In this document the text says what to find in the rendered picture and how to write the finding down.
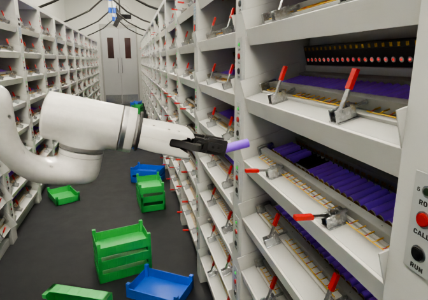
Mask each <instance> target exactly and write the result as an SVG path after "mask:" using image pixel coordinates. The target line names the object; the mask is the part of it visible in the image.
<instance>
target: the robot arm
mask: <svg viewBox="0 0 428 300"><path fill-rule="evenodd" d="M143 114H144V112H142V111H141V112H140V114H138V108H133V107H129V106H123V105H119V104H113V103H107V102H104V101H98V100H95V99H89V98H85V97H79V96H73V95H69V94H63V93H60V92H54V91H51V92H49V93H48V94H47V95H46V98H45V100H44V101H43V105H42V107H41V113H40V117H39V133H40V135H41V137H42V138H45V139H52V140H55V141H58V142H59V151H58V154H57V155H56V156H53V157H46V156H40V155H36V154H34V153H32V152H30V151H29V150H28V149H26V147H25V146H24V144H23V143H22V141H21V139H20V136H19V135H18V131H17V126H16V121H15V114H14V109H13V102H12V99H11V96H10V93H9V91H8V90H7V89H6V88H4V87H3V86H2V85H0V160H1V161H2V163H3V164H5V165H6V166H7V167H8V168H9V169H10V170H12V171H13V172H14V173H16V174H17V175H19V176H21V177H22V178H25V179H26V180H29V181H32V182H36V183H42V184H49V185H81V184H82V185H83V184H86V183H91V182H93V181H94V180H95V179H96V178H97V177H98V175H99V172H100V168H101V163H102V159H103V153H104V150H106V149H110V150H117V151H121V152H130V151H131V147H133V151H136V150H137V148H140V149H142V150H146V151H149V152H154V153H157V154H162V155H168V156H172V157H177V158H181V159H189V158H190V154H189V153H188V151H187V150H190V151H195V152H202V153H206V154H212V155H219V156H222V157H223V156H225V153H226V150H227V144H228V141H226V140H224V138H221V137H217V136H211V135H207V134H206V135H203V134H199V133H195V132H192V131H191V130H190V129H189V128H188V127H185V126H182V125H178V124H172V123H169V122H163V121H159V120H152V119H148V118H143Z"/></svg>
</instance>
